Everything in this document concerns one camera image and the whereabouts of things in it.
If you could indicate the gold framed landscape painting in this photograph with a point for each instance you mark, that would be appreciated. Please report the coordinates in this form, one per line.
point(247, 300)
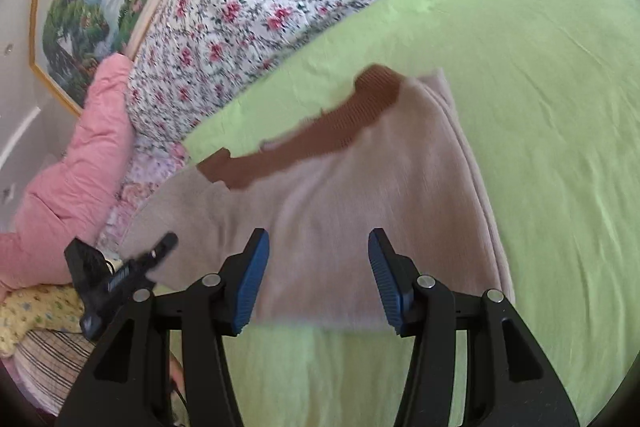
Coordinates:
point(85, 7)

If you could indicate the beige knit sweater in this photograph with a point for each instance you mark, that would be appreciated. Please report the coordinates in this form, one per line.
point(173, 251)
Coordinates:
point(350, 207)

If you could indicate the yellow cartoon print cloth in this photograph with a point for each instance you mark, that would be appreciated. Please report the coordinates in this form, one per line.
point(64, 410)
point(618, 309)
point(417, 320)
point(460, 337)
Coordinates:
point(35, 312)

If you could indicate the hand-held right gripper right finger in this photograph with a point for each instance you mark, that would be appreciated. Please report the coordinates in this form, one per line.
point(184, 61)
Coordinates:
point(387, 282)

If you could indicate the green bed sheet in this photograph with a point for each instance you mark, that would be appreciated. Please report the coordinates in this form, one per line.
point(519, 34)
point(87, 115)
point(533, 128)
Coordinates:
point(550, 132)

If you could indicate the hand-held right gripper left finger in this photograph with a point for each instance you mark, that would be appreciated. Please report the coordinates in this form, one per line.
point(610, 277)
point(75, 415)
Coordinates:
point(250, 282)

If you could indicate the plaid cloth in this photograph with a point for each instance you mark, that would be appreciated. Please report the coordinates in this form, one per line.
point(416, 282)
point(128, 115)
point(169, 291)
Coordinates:
point(50, 367)

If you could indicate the pastel floral cloth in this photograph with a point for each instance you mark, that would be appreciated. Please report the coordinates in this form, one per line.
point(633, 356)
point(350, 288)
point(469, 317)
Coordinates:
point(140, 187)

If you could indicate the pink quilt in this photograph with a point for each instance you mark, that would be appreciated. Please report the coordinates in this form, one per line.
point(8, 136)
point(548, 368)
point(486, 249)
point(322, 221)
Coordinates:
point(75, 177)

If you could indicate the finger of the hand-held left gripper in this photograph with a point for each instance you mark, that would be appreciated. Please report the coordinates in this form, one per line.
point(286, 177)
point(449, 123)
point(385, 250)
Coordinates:
point(157, 252)

